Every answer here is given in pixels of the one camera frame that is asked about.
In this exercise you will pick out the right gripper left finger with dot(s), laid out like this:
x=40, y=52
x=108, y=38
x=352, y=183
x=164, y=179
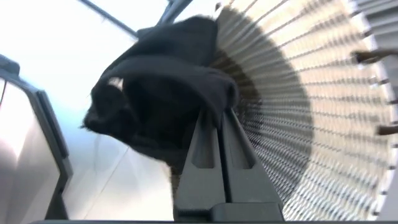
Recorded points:
x=199, y=193

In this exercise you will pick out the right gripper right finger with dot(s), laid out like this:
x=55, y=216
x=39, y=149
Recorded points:
x=252, y=189

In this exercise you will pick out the black garment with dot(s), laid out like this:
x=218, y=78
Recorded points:
x=161, y=93

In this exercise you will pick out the white laundry basket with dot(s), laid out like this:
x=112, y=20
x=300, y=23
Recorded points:
x=326, y=124

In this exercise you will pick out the beige curtain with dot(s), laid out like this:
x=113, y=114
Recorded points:
x=385, y=31

